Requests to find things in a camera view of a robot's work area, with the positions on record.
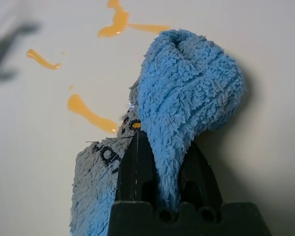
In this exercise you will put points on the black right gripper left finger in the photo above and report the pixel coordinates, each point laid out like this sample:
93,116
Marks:
132,177

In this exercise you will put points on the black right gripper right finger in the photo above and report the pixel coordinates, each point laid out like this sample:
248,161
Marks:
201,182

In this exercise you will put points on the blue and grey rag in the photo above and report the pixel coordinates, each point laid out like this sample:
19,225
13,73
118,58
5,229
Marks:
186,86

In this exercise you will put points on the orange liquid streak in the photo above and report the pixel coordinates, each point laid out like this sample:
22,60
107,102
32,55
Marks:
43,61
88,115

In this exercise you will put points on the orange liquid squiggle puddle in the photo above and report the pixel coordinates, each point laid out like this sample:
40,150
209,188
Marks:
119,22

